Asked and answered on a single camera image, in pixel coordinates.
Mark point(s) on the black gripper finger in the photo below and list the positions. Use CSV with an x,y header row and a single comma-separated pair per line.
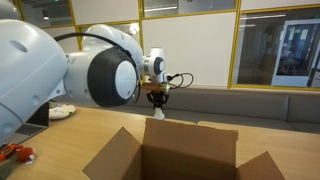
x,y
151,100
164,100

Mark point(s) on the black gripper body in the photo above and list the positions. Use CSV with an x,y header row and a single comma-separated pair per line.
x,y
157,94

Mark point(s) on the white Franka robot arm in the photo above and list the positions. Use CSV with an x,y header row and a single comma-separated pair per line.
x,y
33,73

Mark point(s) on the brown cardboard box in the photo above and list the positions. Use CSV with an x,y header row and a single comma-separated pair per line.
x,y
186,143

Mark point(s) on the grey bench sofa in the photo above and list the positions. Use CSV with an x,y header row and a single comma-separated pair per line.
x,y
226,103

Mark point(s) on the grey laptop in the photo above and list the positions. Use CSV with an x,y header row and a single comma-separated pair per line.
x,y
36,121

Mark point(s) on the red plush toy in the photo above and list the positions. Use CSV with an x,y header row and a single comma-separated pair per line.
x,y
26,154

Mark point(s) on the white framed poster panel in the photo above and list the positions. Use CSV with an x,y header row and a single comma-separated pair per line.
x,y
295,50

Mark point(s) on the orange black tool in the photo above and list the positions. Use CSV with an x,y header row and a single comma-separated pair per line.
x,y
8,151

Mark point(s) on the white pendant lamp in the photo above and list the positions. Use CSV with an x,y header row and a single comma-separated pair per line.
x,y
6,8

